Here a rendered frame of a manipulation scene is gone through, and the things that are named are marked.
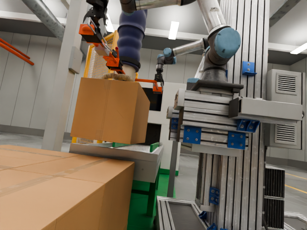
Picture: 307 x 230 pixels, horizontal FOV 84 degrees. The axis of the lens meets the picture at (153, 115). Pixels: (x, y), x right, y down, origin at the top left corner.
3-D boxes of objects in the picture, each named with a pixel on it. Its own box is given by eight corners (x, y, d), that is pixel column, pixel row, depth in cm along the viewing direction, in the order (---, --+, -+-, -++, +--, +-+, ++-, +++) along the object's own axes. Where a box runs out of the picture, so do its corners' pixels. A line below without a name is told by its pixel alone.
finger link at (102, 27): (110, 40, 89) (107, 25, 91) (106, 33, 83) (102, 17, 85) (105, 42, 89) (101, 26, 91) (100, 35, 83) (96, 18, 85)
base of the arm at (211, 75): (221, 93, 102) (222, 77, 103) (233, 85, 87) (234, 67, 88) (195, 90, 102) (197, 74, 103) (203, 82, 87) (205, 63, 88)
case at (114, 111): (105, 137, 169) (111, 98, 174) (145, 142, 164) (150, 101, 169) (69, 136, 110) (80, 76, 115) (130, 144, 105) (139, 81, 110)
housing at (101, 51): (98, 55, 102) (99, 48, 102) (109, 56, 101) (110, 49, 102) (93, 49, 95) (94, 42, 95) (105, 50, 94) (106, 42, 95)
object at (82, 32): (87, 43, 89) (88, 34, 90) (100, 44, 88) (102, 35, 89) (78, 33, 81) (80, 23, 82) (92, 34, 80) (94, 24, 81)
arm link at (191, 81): (185, 91, 140) (186, 75, 142) (186, 95, 153) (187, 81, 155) (200, 91, 137) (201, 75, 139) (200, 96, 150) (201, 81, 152)
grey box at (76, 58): (76, 73, 237) (79, 53, 241) (79, 74, 237) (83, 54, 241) (67, 68, 218) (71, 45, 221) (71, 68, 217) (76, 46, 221)
